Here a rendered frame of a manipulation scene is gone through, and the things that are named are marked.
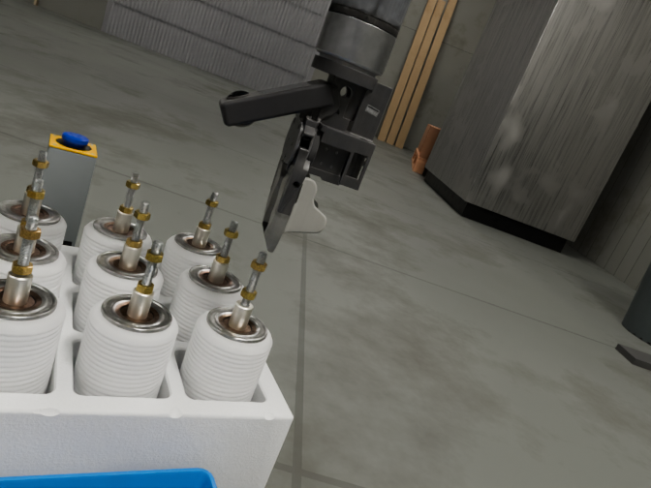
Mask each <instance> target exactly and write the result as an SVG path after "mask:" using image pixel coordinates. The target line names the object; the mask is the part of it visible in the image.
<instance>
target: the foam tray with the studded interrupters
mask: <svg viewBox="0 0 651 488"><path fill-rule="evenodd" d="M78 249H79V248H78V247H72V246H66V245H62V248H61V253H62V254H63V256H64V258H65V260H66V262H67V264H66V267H65V271H64V276H63V280H62V284H61V288H60V291H59V295H58V298H59V299H60V301H61V302H62V304H63V306H64V308H65V310H66V317H65V320H64V323H63V328H62V332H61V336H60V340H59V343H58V347H57V351H56V355H55V358H54V362H53V365H52V370H51V374H50V378H49V382H48V386H47V389H46V394H28V393H3V392H0V477H5V476H26V475H46V474H67V473H107V472H127V471H148V470H168V469H189V468H202V469H205V470H208V471H209V472H210V473H212V475H213V477H214V479H215V482H216V485H217V488H264V487H265V485H266V483H267V480H268V478H269V475H270V473H271V471H272V468H273V466H274V464H275V461H276V459H277V456H278V454H279V452H280V449H281V447H282V444H283V442H284V440H285V438H286V436H287V434H288V431H289V429H290V426H291V424H292V422H293V419H294V417H293V415H292V413H291V411H290V409H289V407H288V405H287V403H286V401H285V399H284V397H283V395H282V393H281V391H280V389H279V387H278V385H277V383H276V381H275V379H274V378H273V376H272V374H271V372H270V370H269V368H268V366H267V364H266V363H265V365H264V366H263V370H262V373H261V376H260V378H259V381H258V383H257V386H256V389H255V391H254V394H253V397H252V399H251V401H250V402H229V401H204V400H193V399H190V398H188V397H187V396H186V394H185V391H184V387H183V383H182V380H181V377H180V373H179V370H180V367H181V364H182V361H183V359H184V355H185V352H186V350H187V348H188V344H189V342H178V341H175V343H174V346H173V348H172V352H171V355H170V360H169V363H168V366H167V369H166V372H165V374H164V377H163V380H162V383H161V386H160V389H159V393H158V396H157V398H156V399H154V398H129V397H104V396H82V395H78V394H76V393H75V392H74V382H73V372H74V368H75V365H76V361H77V357H78V350H79V347H80V343H81V339H82V335H83V332H78V331H75V330H73V314H74V310H75V307H76V303H77V299H78V293H79V289H80V286H79V285H76V284H74V283H73V271H74V267H75V263H76V259H77V255H78Z"/></svg>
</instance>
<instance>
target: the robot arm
mask: <svg viewBox="0 0 651 488"><path fill-rule="evenodd" d="M411 1H412V0H332V1H331V4H330V7H329V10H328V13H327V16H326V19H325V23H324V26H323V29H322V32H321V35H320V38H319V40H318V42H317V45H316V50H317V51H318V52H319V53H320V54H319V55H316V54H315V57H314V59H313V62H312V65H311V67H313V68H315V69H318V70H320V71H323V72H325V73H328V74H329V76H328V79H327V81H325V80H322V79H316V80H311V81H306V82H301V83H297V84H291V85H286V86H281V87H276V88H271V89H265V90H261V91H256V92H251V93H250V92H247V91H243V90H238V91H234V92H232V93H231V94H230V95H229V96H227V97H226V98H222V99H221V100H220V101H219V107H220V110H221V114H222V118H223V122H224V124H225V125H226V126H228V127H231V126H236V127H247V126H250V125H252V124H253V123H254V122H256V121H261V120H265V119H270V118H275V117H280V116H285V115H290V114H295V115H296V116H295V117H294V120H293V122H292V124H291V127H290V129H289V131H288V133H287V136H286V139H285V142H284V146H283V151H282V155H281V158H280V161H279V163H278V167H277V169H276V172H275V175H274V179H273V182H272V185H271V188H270V193H269V196H268V200H267V203H266V207H265V211H264V214H263V221H262V225H263V234H264V238H265V243H266V248H267V250H268V251H269V252H270V253H273V251H274V250H275V248H276V246H277V244H278V242H279V240H280V238H281V236H282V234H283V233H285V232H297V233H319V232H321V231H322V230H324V228H325V227H326V216H325V215H324V214H323V213H322V212H321V211H320V210H319V209H318V206H319V205H318V203H317V202H316V201H315V196H316V194H317V184H316V183H315V181H314V180H313V179H311V178H310V174H313V175H316V176H319V177H321V179H322V180H324V181H326V182H329V183H332V184H335V185H338V186H339V185H343V186H346V187H349V188H352V189H355V190H357V191H358V188H359V186H360V183H361V181H362V178H363V176H364V174H365V172H366V170H367V167H368V165H369V162H370V160H371V157H372V155H373V152H374V150H375V147H376V144H374V143H373V138H374V136H375V134H376V132H377V129H378V127H379V124H380V122H381V119H382V117H383V114H384V112H385V109H386V107H387V104H388V100H389V98H390V95H391V93H392V90H393V89H392V88H390V87H387V86H385V85H383V84H381V83H378V79H376V78H375V77H376V76H381V75H382V74H383V73H384V70H385V68H386V65H387V63H388V59H389V57H390V54H391V52H392V49H393V47H394V44H395V41H396V38H397V35H398V33H399V30H400V28H401V25H402V23H403V20H404V17H405V15H406V13H407V11H408V8H409V6H410V3H411ZM343 87H346V93H345V95H343V96H341V95H340V91H341V89H342V88H343ZM365 158H366V161H364V160H365ZM361 167H363V168H362V171H361V173H360V176H359V178H358V179H357V177H358V175H359V172H360V170H361ZM309 173H310V174H309Z"/></svg>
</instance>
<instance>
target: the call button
mask: <svg viewBox="0 0 651 488"><path fill-rule="evenodd" d="M62 138H63V139H64V140H63V142H64V143H66V144H68V145H70V146H73V147H77V148H84V146H85V145H87V144H88V141H89V139H88V138H87V137H85V136H82V135H80V134H76V133H72V132H64V133H62Z"/></svg>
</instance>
